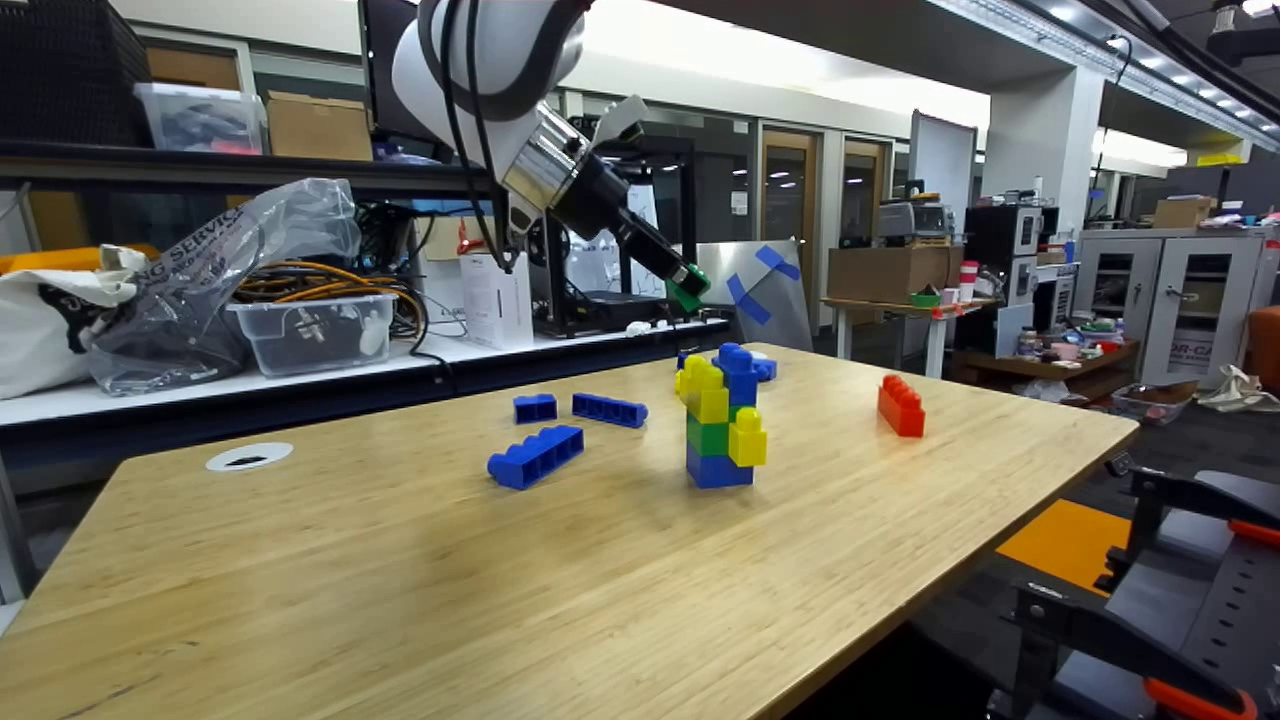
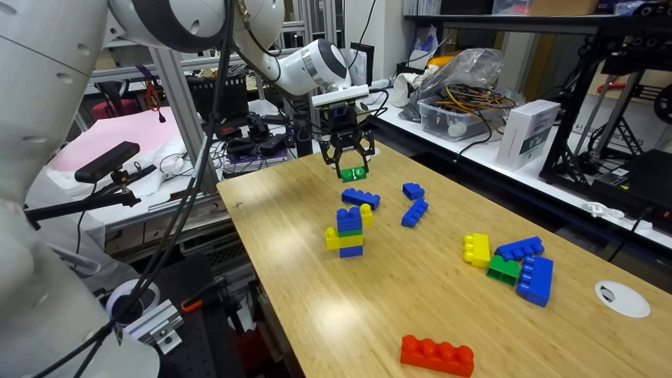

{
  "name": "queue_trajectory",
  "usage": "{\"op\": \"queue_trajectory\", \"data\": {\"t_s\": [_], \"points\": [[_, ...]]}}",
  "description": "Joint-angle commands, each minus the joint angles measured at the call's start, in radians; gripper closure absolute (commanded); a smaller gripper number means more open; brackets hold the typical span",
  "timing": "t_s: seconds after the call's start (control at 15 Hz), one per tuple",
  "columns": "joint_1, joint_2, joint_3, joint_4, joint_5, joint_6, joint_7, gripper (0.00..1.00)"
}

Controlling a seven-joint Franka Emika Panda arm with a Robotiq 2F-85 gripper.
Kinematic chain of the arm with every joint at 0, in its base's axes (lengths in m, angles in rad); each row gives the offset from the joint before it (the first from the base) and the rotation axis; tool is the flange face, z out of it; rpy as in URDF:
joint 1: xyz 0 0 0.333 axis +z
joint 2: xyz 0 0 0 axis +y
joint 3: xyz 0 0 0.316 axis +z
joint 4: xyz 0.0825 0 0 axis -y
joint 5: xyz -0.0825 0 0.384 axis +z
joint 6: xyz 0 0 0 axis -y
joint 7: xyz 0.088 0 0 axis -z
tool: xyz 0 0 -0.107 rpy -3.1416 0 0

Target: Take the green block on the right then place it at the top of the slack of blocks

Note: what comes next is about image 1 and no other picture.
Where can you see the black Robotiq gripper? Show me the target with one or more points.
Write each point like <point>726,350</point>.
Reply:
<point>604,200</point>

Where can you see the small green toy block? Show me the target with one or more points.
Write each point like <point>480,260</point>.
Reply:
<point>692,281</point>

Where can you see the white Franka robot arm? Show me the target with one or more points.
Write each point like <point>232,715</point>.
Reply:
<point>494,53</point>

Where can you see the yellow toy block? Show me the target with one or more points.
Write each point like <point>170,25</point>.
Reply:
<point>701,384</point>
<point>750,437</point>

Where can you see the tall blue toy block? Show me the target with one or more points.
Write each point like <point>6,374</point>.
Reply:
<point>745,371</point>

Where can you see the medium blue toy block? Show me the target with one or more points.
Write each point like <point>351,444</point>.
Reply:
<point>611,409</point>

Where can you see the flat green toy block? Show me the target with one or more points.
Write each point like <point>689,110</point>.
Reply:
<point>709,437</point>

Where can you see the small blue toy block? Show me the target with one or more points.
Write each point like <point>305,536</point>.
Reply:
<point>533,407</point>

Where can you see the blue base toy block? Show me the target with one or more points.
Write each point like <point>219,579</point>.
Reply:
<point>714,471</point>

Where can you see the long blue toy block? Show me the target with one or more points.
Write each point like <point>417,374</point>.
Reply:
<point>533,458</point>

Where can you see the long red toy block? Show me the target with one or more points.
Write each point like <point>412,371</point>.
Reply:
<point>901,407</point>

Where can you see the clear shield with blue tape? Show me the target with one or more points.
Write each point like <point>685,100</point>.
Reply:
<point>763,300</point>

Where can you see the white cardboard box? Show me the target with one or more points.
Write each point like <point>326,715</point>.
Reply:
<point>480,300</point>

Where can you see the large brown cardboard box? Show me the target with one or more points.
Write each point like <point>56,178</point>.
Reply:
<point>890,275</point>

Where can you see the white table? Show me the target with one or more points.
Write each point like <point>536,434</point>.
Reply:
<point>922,317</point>

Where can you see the white board panel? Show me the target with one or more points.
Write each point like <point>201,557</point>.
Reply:
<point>945,173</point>

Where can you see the black appliance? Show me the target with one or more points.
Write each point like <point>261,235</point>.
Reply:
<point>1002,235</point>

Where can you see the clear plastic storage bin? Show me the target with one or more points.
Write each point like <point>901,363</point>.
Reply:
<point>315,339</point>

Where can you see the low wooden table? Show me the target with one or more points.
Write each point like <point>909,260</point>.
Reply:
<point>1052,364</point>

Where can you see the clear plastic bag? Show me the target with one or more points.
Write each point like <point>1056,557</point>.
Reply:
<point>201,266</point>

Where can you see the clear lidded plastic container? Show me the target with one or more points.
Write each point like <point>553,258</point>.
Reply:
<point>201,116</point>

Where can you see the orange floor mat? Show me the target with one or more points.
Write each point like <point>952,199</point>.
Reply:
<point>1064,545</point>

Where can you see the flat brown cardboard box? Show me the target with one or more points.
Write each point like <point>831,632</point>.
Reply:
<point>199,67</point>

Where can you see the white glass-door cabinet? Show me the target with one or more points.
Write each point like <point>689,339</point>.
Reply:
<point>1175,304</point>

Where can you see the white side bench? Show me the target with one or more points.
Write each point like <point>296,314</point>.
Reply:
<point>161,384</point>

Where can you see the small brown cardboard box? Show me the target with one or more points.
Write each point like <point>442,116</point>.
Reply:
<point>1182,211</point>

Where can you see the yellow hanging sign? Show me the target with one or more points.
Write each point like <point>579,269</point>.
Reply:
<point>1222,149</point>

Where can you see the white bag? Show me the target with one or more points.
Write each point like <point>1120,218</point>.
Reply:
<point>54,324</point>

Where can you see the orange flat object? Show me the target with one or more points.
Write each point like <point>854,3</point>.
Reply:
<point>44,258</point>

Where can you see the large black case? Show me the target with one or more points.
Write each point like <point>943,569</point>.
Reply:
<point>67,67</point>

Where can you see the black 3D printer frame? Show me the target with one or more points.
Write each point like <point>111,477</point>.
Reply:
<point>553,285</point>

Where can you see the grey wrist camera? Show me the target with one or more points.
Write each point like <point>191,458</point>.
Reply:
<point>620,120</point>

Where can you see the dark wall shelf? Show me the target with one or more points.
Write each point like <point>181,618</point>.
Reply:
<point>201,164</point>

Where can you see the black clamp mount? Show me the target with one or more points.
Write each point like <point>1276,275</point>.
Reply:
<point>1175,612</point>

